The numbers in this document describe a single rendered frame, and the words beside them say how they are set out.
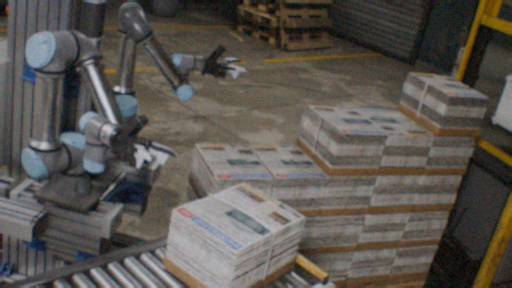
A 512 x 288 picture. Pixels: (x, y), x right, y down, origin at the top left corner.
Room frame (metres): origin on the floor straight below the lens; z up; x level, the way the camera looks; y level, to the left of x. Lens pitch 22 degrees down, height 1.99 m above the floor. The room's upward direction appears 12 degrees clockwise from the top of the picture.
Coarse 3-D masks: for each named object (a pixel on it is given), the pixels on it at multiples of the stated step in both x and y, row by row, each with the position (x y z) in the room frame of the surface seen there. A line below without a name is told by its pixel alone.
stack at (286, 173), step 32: (224, 160) 2.54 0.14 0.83; (256, 160) 2.62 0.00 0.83; (288, 160) 2.70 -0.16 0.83; (192, 192) 2.60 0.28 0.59; (288, 192) 2.51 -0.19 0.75; (320, 192) 2.59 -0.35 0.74; (352, 192) 2.68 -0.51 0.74; (384, 192) 2.76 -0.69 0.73; (320, 224) 2.60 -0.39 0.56; (352, 224) 2.68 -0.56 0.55; (384, 224) 2.79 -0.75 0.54; (320, 256) 2.63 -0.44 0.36; (352, 256) 2.72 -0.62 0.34; (384, 256) 2.82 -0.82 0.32
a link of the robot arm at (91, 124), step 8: (80, 120) 1.74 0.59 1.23; (88, 120) 1.73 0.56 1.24; (96, 120) 1.72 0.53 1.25; (104, 120) 1.72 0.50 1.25; (80, 128) 1.74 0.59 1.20; (88, 128) 1.71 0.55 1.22; (96, 128) 1.70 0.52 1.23; (88, 136) 1.71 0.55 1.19; (96, 136) 1.69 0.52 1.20; (96, 144) 1.71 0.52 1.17
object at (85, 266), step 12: (156, 240) 1.80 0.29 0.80; (120, 252) 1.68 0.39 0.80; (132, 252) 1.69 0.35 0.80; (72, 264) 1.55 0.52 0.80; (84, 264) 1.57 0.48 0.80; (96, 264) 1.58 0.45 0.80; (108, 264) 1.60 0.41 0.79; (120, 264) 1.64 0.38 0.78; (36, 276) 1.45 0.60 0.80; (48, 276) 1.47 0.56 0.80; (60, 276) 1.48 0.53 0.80; (72, 276) 1.51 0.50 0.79
